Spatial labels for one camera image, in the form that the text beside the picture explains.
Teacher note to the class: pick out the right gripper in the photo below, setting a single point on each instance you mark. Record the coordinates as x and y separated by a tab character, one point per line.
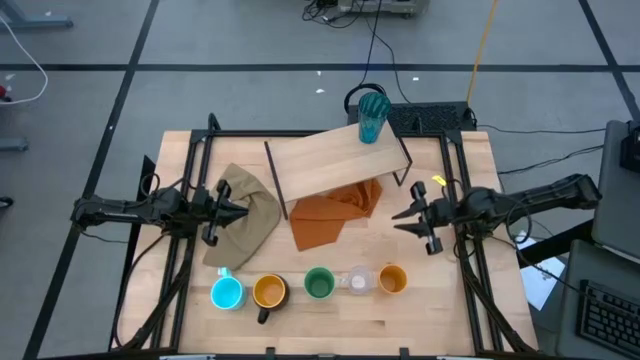
435	212

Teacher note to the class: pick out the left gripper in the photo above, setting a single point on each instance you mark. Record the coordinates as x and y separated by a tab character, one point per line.
210	210

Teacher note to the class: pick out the orange plastic cup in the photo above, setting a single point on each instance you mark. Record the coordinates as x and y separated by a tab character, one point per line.
393	279

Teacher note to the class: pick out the turquoise plastic mug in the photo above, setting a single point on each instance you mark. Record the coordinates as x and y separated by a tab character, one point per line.
227	294

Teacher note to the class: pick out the clear glass footed mug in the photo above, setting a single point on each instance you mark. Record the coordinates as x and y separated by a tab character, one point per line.
358	281

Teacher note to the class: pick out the black mug with orange inside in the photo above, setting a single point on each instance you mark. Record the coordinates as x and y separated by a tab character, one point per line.
270	292

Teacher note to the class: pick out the green plastic cup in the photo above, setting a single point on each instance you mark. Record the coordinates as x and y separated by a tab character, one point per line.
319	283

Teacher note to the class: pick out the blue faceted plastic tumbler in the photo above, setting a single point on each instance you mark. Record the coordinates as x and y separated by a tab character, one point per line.
373	112

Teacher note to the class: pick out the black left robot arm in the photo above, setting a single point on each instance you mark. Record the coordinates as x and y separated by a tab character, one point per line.
125	210

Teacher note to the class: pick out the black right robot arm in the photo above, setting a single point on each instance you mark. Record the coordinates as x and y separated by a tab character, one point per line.
530	197

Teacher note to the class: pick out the wooden shelf with black legs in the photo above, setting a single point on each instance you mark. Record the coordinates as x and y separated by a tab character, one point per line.
335	160

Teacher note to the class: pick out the khaki cloth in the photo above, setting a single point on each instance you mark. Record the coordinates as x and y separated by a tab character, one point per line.
247	220

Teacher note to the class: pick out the yellow tape tag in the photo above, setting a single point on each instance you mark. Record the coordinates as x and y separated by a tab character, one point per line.
439	180

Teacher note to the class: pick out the orange cloth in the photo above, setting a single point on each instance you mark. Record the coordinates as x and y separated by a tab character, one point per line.
320	222

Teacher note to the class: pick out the black perforated box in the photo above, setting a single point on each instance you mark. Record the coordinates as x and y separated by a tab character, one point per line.
430	117

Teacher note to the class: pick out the white paper sheet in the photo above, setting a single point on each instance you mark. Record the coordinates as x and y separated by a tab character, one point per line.
542	280

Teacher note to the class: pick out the black keyboard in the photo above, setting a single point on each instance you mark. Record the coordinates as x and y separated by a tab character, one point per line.
610	317

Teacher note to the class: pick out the black desk device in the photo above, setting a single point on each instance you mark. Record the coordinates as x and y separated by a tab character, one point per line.
631	147

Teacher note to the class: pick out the grey table leg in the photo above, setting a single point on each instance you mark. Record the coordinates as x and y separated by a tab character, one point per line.
35	21

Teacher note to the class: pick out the black aluminium table frame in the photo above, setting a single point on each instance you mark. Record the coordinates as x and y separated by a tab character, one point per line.
240	133

